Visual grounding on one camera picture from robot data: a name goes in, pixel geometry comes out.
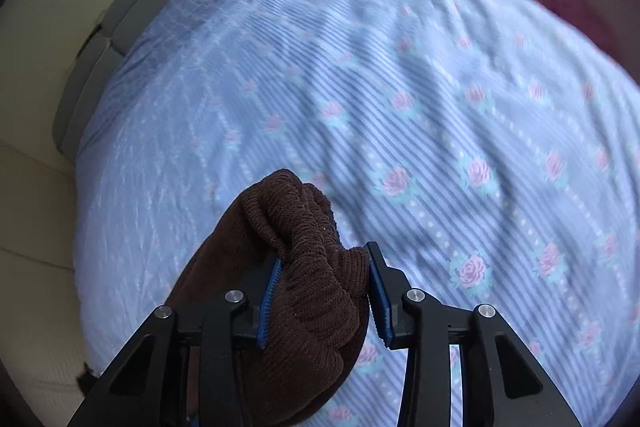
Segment brown corduroy pants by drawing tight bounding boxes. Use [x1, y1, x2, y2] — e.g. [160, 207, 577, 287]
[161, 170, 370, 427]

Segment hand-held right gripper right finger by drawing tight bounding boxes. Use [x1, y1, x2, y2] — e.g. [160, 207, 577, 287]
[364, 242, 571, 427]

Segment grey bed frame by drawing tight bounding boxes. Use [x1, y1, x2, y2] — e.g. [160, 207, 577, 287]
[54, 0, 261, 158]

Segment blue floral striped bedsheet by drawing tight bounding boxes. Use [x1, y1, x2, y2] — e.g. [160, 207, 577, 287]
[72, 0, 640, 427]

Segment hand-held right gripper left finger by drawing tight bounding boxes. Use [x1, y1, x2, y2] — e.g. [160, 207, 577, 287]
[66, 257, 284, 427]

